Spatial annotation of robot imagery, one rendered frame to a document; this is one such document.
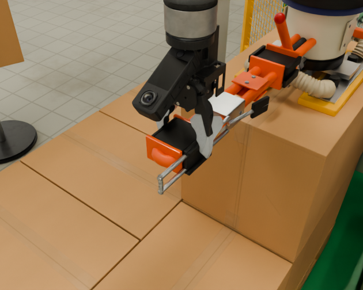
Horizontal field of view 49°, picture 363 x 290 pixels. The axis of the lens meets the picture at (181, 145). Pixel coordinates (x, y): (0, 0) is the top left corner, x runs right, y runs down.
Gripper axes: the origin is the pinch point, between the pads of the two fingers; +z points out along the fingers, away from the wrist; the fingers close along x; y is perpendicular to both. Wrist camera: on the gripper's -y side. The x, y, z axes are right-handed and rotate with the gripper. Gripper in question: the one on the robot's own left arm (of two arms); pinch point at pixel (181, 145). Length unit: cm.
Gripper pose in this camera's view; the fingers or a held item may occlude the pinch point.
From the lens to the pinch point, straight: 68.8
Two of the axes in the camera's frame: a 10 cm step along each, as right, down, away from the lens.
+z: 0.0, 7.7, 6.4
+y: 6.1, -5.1, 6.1
